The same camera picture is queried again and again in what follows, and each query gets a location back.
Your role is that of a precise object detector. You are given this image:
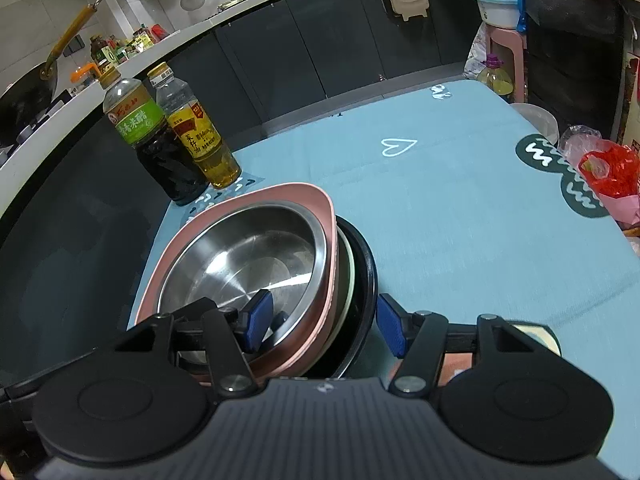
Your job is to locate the red plastic bag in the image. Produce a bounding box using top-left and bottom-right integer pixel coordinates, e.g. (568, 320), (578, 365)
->
(577, 147), (640, 201)

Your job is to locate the green plate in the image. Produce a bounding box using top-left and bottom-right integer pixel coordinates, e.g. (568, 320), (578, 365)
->
(320, 230), (358, 356)

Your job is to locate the black plastic bowl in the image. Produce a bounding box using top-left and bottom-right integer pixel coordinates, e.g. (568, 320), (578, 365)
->
(305, 215), (378, 378)

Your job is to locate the row of condiment bottles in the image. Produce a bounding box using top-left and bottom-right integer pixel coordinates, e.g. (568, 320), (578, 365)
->
(89, 22), (173, 68)

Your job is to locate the oil jug purple cap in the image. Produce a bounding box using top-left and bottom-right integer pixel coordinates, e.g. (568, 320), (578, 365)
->
(475, 54), (515, 101)

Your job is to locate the stainless steel bowl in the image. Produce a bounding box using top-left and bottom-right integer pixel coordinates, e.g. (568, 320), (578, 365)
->
(157, 201), (331, 361)

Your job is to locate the paper gift bag red handle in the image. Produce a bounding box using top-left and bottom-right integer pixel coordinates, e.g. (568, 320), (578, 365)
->
(617, 50), (640, 148)

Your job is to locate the pink plastic stool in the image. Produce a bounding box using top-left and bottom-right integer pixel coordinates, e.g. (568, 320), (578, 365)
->
(482, 25), (526, 103)

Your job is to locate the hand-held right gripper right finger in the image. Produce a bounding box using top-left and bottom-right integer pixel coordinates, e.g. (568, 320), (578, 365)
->
(377, 292), (565, 398)

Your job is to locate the gas stove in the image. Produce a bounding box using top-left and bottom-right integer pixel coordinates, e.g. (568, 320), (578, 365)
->
(0, 87), (71, 161)

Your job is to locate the white container blue lid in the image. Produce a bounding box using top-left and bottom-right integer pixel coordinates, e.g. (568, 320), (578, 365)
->
(474, 0), (521, 29)

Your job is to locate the orange plastic utensil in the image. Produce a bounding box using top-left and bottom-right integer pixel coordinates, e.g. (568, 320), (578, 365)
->
(70, 62), (103, 83)

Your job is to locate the dark vinegar bottle green label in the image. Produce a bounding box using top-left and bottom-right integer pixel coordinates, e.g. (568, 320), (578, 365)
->
(102, 62), (210, 206)

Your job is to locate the blue printed tablecloth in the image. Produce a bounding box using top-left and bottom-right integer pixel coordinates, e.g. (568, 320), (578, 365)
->
(127, 80), (640, 461)

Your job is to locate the printed plastic bag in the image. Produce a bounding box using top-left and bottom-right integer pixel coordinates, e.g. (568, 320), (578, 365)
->
(462, 22), (488, 78)

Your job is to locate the clear plastic bag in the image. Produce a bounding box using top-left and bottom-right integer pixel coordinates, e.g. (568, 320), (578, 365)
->
(557, 125), (606, 161)

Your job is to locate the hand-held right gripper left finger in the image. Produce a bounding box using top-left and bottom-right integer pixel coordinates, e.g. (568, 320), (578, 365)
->
(112, 290), (275, 399)

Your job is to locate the yellow oil bottle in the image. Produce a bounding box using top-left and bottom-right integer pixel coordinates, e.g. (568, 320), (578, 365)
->
(147, 62), (242, 191)

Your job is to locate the pink square bowl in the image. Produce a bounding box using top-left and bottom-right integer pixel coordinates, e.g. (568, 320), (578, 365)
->
(135, 182), (335, 381)

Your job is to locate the black mesh rack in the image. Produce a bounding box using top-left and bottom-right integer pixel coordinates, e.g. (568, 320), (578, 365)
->
(515, 0), (631, 141)

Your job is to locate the pink wrapping bag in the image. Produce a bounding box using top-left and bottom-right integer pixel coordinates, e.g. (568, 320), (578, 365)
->
(595, 195), (640, 227)

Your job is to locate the black wok wooden handle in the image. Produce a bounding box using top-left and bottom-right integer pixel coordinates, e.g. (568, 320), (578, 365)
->
(0, 4), (103, 146)

